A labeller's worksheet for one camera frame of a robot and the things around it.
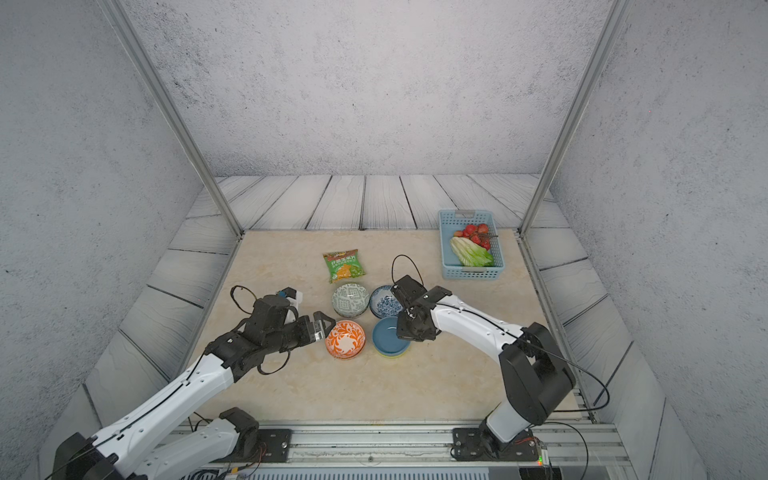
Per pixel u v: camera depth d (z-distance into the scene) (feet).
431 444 2.44
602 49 2.49
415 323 2.38
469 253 3.45
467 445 2.38
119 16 2.30
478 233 3.76
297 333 2.27
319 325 2.32
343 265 3.44
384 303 3.17
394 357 2.85
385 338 2.84
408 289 2.25
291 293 2.42
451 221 3.91
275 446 2.39
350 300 3.16
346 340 2.92
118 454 1.31
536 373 1.44
